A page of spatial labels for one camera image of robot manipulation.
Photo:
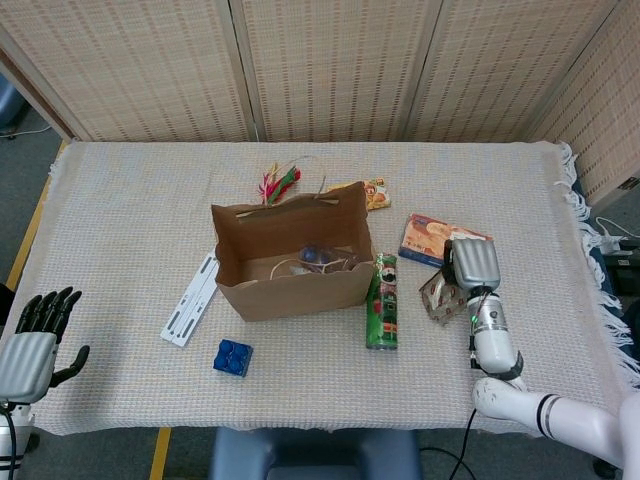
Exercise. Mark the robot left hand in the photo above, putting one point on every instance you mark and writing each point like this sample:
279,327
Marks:
27,365

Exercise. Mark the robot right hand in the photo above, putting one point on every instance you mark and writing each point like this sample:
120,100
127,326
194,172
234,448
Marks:
475,262

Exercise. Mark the orange and blue cracker box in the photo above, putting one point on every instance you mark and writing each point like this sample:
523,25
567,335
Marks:
425,240

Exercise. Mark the silver foil pack red logos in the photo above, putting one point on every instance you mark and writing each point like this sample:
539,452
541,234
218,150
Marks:
442,307

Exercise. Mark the green Pringles can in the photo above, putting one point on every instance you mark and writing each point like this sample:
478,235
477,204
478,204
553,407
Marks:
382,310

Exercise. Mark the clear plastic water bottle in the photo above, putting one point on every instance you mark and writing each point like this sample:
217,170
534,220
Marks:
312,255

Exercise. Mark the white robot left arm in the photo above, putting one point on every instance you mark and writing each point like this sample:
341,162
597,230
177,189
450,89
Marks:
15,425

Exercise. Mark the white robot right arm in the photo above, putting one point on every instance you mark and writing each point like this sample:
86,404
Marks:
492,345

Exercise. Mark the brown paper bag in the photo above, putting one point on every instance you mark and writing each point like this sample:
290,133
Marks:
300,300

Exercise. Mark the small yellow snack box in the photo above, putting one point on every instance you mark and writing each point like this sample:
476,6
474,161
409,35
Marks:
377,195

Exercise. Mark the beige woven tablecloth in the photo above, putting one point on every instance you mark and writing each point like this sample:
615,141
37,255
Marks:
125,225

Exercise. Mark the white folding stand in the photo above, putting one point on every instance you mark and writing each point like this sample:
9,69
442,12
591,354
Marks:
192,300

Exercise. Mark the blue toy building block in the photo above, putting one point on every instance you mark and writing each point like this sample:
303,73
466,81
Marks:
232,359

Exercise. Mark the colourful feather toy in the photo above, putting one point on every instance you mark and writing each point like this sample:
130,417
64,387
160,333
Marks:
280,187

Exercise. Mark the bamboo folding screen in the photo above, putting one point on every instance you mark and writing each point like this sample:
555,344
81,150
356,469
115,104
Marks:
325,65

